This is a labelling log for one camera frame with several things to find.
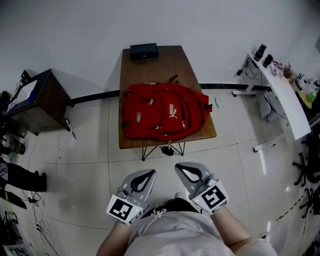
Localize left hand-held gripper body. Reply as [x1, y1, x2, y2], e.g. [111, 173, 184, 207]
[105, 174, 151, 226]

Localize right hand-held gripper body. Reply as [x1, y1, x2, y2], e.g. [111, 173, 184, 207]
[186, 171, 230, 216]

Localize red backpack bag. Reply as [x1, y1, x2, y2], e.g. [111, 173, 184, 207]
[122, 74, 214, 143]

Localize person's right forearm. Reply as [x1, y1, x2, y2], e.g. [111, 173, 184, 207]
[209, 206, 254, 251]

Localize person's left forearm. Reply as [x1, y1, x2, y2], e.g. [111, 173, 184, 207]
[95, 219, 134, 256]

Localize person's black trousers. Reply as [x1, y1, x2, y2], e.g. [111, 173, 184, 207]
[141, 197, 204, 221]

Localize black object under table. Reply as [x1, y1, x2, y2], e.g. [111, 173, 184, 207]
[160, 145, 176, 157]

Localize person's white shirt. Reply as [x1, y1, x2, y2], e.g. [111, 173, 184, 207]
[124, 209, 278, 256]

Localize yellow black floor tape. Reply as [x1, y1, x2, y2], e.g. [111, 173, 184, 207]
[274, 194, 305, 223]

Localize white and blue pen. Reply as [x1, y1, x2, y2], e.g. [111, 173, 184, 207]
[64, 118, 77, 140]

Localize grey computer tower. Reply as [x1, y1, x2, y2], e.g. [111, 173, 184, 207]
[256, 92, 279, 124]

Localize black office chair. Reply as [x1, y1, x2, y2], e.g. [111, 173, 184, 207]
[298, 186, 320, 219]
[291, 138, 320, 187]

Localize brown wooden table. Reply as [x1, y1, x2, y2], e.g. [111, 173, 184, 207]
[118, 45, 218, 162]

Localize white desk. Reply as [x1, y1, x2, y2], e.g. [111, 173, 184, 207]
[231, 51, 312, 153]

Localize dark wooden cabinet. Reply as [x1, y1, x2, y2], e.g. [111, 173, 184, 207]
[6, 68, 75, 137]

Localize black box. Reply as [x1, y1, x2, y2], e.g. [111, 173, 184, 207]
[129, 42, 160, 61]

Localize black cup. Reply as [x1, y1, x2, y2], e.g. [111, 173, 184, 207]
[262, 53, 274, 69]

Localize black cylindrical bottle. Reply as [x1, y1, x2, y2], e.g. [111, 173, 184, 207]
[253, 43, 267, 62]

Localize white sheet on cabinet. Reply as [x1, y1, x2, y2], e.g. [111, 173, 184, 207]
[12, 79, 39, 103]

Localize black power adapter with cable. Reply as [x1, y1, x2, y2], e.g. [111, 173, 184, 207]
[21, 191, 44, 207]

